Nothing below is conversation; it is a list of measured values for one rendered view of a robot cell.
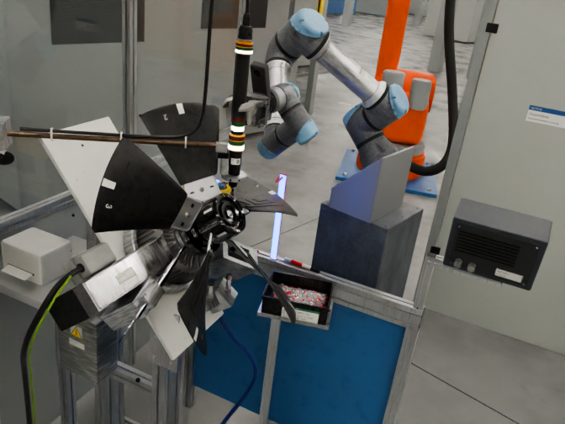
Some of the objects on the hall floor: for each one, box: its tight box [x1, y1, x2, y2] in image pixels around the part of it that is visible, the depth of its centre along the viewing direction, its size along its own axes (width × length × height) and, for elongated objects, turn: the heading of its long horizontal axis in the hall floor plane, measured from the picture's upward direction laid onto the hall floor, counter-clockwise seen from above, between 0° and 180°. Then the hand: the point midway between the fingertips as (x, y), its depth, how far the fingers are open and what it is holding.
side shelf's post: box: [55, 321, 77, 424], centre depth 201 cm, size 4×4×83 cm
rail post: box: [383, 328, 420, 424], centre depth 203 cm, size 4×4×78 cm
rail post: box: [182, 342, 196, 408], centre depth 234 cm, size 4×4×78 cm
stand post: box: [95, 305, 124, 424], centre depth 185 cm, size 4×9×115 cm, turn 140°
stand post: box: [151, 352, 182, 424], centre depth 182 cm, size 4×9×91 cm, turn 140°
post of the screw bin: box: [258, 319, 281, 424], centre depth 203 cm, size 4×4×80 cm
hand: (233, 104), depth 144 cm, fingers closed on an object, 4 cm apart
